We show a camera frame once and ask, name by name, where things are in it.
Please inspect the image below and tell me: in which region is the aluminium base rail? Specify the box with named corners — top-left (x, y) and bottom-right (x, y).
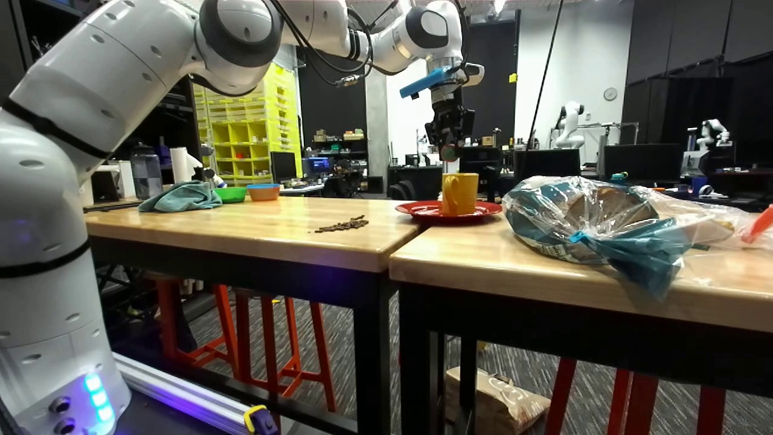
top-left (109, 350), bottom-right (281, 435)

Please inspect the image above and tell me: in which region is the black computer monitor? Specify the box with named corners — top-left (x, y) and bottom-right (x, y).
top-left (601, 144), bottom-right (687, 186)
top-left (515, 149), bottom-right (584, 184)

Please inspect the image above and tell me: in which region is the yellow bin shelf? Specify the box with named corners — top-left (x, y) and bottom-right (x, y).
top-left (191, 60), bottom-right (306, 186)

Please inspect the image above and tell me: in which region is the red plate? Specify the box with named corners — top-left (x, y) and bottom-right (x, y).
top-left (393, 198), bottom-right (504, 227)

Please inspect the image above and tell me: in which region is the white paper towel roll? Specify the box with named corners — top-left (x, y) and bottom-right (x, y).
top-left (168, 144), bottom-right (202, 186)

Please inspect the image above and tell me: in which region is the brown paper bag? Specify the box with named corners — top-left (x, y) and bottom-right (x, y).
top-left (441, 365), bottom-right (552, 435)

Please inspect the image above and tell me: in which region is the red metal stool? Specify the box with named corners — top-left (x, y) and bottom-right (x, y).
top-left (231, 291), bottom-right (339, 414)
top-left (543, 356), bottom-right (730, 435)
top-left (155, 277), bottom-right (241, 375)

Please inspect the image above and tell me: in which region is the orange plastic object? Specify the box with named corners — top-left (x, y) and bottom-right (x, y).
top-left (741, 203), bottom-right (773, 246)

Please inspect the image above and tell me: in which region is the bagged bread loaf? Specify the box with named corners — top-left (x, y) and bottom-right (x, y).
top-left (499, 174), bottom-right (764, 302)

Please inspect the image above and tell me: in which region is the black slanted pole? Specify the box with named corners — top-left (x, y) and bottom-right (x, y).
top-left (527, 0), bottom-right (571, 153)

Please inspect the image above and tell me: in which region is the brown twig piece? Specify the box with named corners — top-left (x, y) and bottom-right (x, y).
top-left (312, 213), bottom-right (371, 238)

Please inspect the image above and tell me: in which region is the yellow cup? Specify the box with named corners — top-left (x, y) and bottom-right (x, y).
top-left (440, 169), bottom-right (484, 221)

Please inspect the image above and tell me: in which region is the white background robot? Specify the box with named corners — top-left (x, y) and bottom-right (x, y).
top-left (549, 100), bottom-right (590, 153)

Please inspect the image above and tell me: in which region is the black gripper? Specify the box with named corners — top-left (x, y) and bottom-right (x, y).
top-left (422, 100), bottom-right (479, 167)

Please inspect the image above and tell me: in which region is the grey background robot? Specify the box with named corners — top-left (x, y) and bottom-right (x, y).
top-left (678, 118), bottom-right (734, 201)

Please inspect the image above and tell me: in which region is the clear water bottle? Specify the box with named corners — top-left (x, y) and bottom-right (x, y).
top-left (130, 144), bottom-right (166, 201)

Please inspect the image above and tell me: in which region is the wooden table with black frame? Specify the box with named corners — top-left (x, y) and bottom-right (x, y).
top-left (386, 211), bottom-right (773, 435)
top-left (81, 191), bottom-right (426, 435)

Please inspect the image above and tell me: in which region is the blue cloth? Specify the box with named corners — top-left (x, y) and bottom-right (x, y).
top-left (137, 179), bottom-right (225, 215)

